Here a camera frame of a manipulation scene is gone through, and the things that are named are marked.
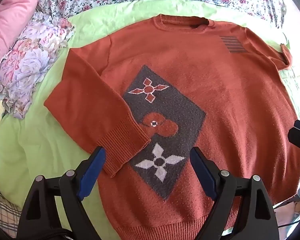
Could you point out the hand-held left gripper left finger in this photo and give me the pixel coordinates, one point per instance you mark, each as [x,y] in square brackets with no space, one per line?
[92,172]

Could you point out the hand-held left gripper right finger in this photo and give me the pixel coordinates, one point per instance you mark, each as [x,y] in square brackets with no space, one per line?
[202,170]

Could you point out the orange knit sweater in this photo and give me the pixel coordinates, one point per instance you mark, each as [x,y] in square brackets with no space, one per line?
[215,92]

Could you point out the light green bedsheet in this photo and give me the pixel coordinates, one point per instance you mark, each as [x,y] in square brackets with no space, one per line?
[40,142]

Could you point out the plaid cloth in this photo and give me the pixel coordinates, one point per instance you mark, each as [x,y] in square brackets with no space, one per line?
[2,210]

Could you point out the pastel floral ruffled cloth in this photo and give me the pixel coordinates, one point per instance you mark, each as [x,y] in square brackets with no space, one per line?
[27,67]

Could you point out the pink pillow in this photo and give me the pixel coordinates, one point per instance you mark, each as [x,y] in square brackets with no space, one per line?
[10,25]

